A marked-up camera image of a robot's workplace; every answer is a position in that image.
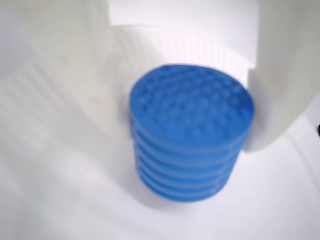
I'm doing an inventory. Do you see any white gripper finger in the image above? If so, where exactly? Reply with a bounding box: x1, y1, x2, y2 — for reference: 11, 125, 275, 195
0, 0, 136, 136
243, 0, 320, 153

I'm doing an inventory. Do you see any blue ribbed cylinder block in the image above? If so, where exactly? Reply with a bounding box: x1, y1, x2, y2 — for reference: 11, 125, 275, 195
128, 63, 256, 202

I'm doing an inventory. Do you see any white plastic dish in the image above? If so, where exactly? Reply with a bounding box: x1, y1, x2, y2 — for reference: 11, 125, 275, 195
0, 24, 320, 240

